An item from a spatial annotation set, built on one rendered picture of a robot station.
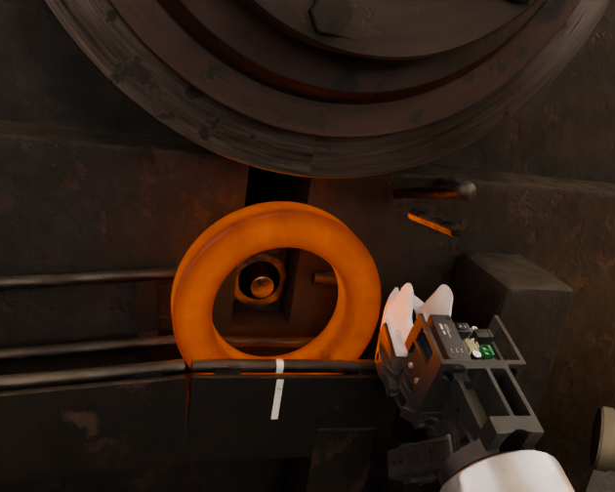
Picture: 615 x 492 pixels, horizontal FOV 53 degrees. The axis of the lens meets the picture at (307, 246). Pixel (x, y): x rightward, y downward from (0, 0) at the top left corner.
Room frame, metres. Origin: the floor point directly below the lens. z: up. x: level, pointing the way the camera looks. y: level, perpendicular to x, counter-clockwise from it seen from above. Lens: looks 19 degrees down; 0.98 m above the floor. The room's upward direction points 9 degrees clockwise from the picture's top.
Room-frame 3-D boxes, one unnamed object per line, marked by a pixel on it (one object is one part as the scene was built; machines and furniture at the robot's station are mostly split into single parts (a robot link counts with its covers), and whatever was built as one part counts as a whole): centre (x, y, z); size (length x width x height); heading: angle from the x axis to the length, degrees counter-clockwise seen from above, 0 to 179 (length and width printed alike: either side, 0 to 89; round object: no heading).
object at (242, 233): (0.50, 0.02, 0.75); 0.18 x 0.03 x 0.18; 107
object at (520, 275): (0.58, -0.20, 0.68); 0.11 x 0.08 x 0.24; 17
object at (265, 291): (0.65, 0.06, 0.74); 0.17 x 0.04 x 0.04; 17
